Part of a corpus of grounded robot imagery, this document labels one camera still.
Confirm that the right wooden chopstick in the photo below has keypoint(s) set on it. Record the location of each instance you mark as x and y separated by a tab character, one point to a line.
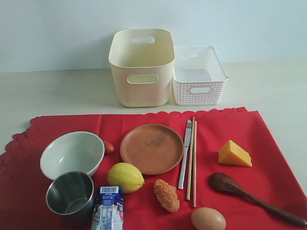
195	164

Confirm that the blue white milk carton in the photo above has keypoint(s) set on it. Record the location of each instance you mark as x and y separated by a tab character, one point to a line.
108	209

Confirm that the red cloth placemat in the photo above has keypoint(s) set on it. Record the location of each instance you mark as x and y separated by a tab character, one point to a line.
23	186

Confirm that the wooden chopstick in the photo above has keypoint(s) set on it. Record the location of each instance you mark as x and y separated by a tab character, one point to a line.
195	164
190	161

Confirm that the orange cheese wedge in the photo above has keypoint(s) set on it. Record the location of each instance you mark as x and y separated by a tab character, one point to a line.
232	154

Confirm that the silver table knife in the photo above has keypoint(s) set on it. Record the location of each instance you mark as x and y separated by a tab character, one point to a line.
187	138

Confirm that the dark wooden spoon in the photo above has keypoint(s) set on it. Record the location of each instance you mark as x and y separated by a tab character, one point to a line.
223	183

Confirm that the white lattice plastic basket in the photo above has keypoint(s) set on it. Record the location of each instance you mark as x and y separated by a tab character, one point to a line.
199	77

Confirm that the small red strawberry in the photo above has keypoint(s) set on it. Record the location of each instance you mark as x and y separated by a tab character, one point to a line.
109	148

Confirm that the left wooden chopstick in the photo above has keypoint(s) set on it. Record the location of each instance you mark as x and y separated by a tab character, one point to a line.
190	161

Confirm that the brown round plate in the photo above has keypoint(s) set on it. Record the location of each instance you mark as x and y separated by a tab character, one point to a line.
152	148

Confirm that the yellow lemon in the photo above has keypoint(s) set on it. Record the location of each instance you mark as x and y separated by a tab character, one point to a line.
127	176

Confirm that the brown egg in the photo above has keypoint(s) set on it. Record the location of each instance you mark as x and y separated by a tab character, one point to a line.
206	218

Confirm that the cream plastic bin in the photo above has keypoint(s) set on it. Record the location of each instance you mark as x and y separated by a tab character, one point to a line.
142	65

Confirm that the grey ceramic bowl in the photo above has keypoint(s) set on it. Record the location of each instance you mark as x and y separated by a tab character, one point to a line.
76	151

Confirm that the stainless steel cup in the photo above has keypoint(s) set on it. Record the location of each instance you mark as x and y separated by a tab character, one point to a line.
71	196

